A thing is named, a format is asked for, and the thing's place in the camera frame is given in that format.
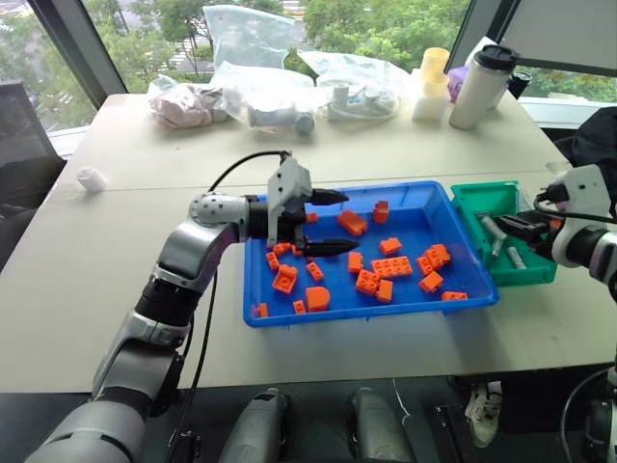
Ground blue plastic bin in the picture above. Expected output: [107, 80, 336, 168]
[242, 180, 501, 330]

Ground clear bag with power strip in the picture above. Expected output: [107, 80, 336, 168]
[297, 46, 412, 123]

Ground grey rounded robot leg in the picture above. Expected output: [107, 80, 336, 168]
[217, 387, 292, 463]
[346, 387, 416, 463]

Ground clear bag with pink items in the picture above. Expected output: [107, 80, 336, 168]
[147, 72, 226, 130]

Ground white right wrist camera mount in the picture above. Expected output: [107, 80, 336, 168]
[547, 163, 604, 212]

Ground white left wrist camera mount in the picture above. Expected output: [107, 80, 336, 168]
[266, 155, 312, 246]

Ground white sneaker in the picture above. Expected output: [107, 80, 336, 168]
[464, 382, 504, 449]

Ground large clear plastic bag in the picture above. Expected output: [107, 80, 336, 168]
[201, 4, 320, 140]

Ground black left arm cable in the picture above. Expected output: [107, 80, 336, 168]
[176, 150, 293, 463]

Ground yellow plastic cylinder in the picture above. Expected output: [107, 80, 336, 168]
[420, 45, 452, 84]

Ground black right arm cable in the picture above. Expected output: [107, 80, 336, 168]
[531, 188, 617, 227]

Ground green plastic bin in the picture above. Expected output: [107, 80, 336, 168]
[449, 179, 561, 287]

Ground purple packet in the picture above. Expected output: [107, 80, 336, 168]
[446, 66, 471, 104]

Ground small white roll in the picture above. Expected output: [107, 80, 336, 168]
[76, 166, 109, 195]

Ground dark window pillar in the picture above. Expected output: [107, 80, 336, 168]
[27, 0, 130, 95]

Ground black cup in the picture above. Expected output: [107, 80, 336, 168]
[507, 68, 534, 101]

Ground long orange toy brick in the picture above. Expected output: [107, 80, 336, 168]
[370, 257, 416, 280]

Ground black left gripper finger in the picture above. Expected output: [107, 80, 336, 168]
[311, 189, 350, 208]
[301, 237, 362, 259]

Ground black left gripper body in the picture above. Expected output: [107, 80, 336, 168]
[277, 189, 318, 253]

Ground white tumbler with black lid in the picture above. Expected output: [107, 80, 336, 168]
[448, 43, 521, 132]

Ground black bag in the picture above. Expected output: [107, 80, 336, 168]
[553, 106, 617, 171]

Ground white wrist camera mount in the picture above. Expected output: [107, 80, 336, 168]
[547, 163, 604, 212]
[266, 155, 312, 246]

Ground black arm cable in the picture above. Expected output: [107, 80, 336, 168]
[531, 188, 617, 227]
[176, 150, 293, 463]

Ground orange half-round toy brick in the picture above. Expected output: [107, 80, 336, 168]
[305, 286, 333, 312]

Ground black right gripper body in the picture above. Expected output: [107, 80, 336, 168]
[518, 209, 563, 255]

